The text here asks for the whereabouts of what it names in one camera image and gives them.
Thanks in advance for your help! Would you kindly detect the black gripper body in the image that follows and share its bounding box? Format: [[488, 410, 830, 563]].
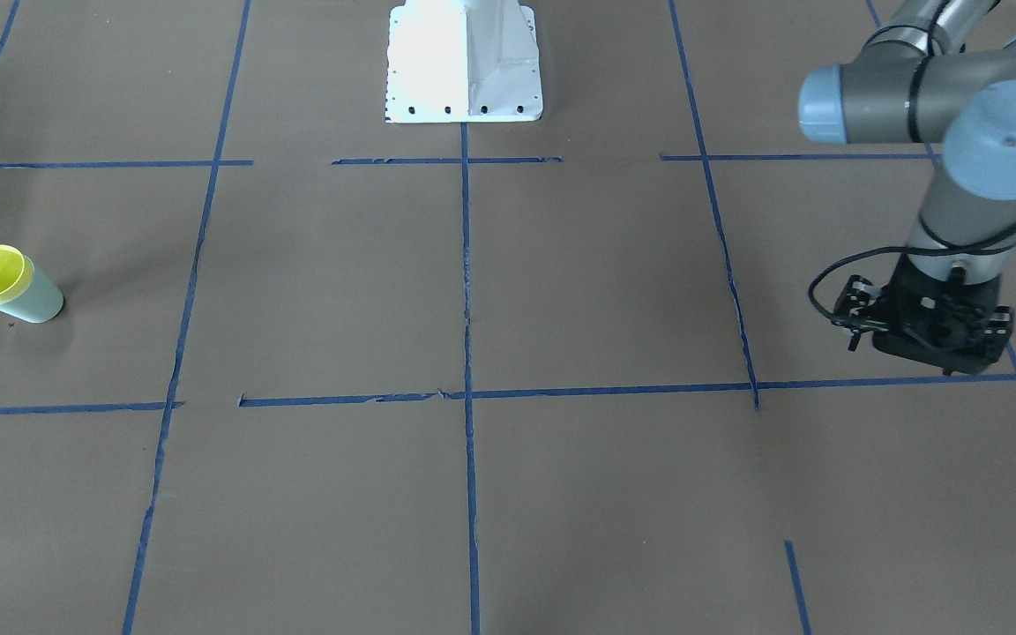
[[870, 256, 1015, 376]]

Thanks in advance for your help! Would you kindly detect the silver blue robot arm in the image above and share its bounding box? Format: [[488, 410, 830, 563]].
[[797, 1, 1016, 375]]

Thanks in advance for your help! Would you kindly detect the green paper cup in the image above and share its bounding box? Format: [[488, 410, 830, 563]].
[[0, 265, 64, 323]]

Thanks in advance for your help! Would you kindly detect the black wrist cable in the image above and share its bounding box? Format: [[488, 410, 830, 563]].
[[808, 243, 1016, 320]]

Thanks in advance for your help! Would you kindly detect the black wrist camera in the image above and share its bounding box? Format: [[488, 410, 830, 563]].
[[830, 274, 890, 351]]

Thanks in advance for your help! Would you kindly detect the white pedestal base plate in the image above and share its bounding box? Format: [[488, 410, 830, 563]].
[[384, 1, 544, 124]]

